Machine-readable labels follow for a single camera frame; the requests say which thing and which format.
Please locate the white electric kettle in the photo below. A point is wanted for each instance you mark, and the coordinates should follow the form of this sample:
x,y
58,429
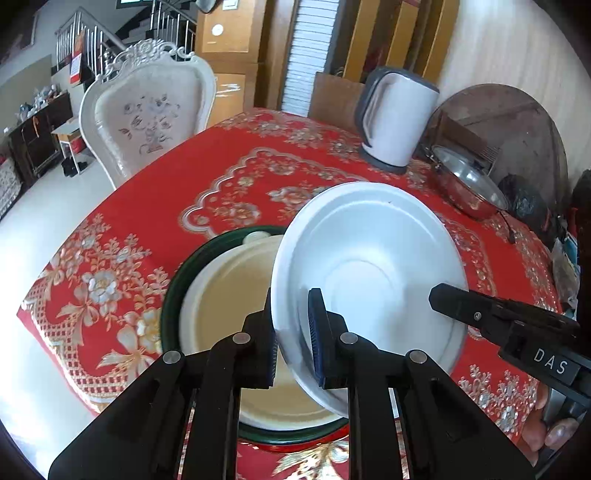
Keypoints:
x,y
401,120

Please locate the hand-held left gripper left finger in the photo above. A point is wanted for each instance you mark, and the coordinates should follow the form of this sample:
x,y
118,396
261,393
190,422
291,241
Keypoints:
x,y
271,350

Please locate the clear plastic bag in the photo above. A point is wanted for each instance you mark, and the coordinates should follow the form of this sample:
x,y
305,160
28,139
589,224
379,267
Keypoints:
x,y
565,272

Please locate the cream plate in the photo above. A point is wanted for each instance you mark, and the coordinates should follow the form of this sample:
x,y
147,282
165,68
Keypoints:
x,y
226,286

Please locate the red floral tablecloth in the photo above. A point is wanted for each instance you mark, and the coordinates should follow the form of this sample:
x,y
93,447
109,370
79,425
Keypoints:
x,y
138,212

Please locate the floral covered sofa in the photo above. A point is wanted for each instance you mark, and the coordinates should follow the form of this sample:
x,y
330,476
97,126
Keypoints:
x,y
9,184

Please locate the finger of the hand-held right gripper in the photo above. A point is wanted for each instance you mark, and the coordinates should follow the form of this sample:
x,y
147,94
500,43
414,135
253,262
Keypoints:
x,y
461,307

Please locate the yellow wooden boards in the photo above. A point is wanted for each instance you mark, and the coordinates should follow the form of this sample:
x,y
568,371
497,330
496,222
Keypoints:
x,y
397,32

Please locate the black plastic bag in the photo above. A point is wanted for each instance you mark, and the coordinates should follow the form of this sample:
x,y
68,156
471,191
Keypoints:
x,y
521,203

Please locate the green plate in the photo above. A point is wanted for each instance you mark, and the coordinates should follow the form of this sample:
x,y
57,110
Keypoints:
x,y
173,295

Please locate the stack of white panels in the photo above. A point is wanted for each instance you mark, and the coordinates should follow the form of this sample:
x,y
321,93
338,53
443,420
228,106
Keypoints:
x,y
309,55

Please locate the metal stair railing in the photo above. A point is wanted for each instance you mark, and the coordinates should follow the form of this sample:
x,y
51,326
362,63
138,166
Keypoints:
x,y
92,41

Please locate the dark wooden cabinet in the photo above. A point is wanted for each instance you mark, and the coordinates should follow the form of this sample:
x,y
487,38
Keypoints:
x,y
37,138

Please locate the brown cardboard sheet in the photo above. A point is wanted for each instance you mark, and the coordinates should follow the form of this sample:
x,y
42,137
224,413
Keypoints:
x,y
337,94

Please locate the white ornate chair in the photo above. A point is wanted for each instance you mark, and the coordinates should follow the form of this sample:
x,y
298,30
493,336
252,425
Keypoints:
x,y
147,120

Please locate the steel pot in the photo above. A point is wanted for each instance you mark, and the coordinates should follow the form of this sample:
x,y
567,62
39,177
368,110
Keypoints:
x,y
455,199

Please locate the person's right hand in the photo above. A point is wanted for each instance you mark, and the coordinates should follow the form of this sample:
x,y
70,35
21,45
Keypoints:
x,y
531,429

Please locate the small white table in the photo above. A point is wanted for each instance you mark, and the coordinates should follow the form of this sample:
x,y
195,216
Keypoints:
x,y
69,138

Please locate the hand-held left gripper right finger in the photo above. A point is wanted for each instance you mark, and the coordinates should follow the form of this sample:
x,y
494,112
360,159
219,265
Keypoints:
x,y
316,332

